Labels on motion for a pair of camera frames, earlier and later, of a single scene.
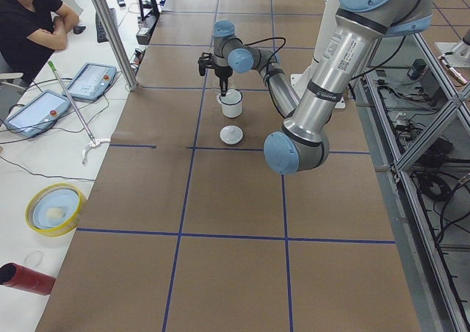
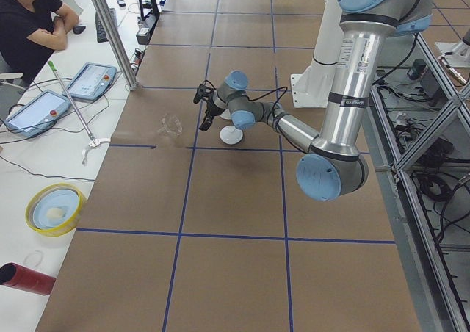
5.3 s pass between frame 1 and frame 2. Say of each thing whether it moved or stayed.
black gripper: moved
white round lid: stayed
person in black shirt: stayed
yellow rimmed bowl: stayed
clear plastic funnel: moved
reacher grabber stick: stayed
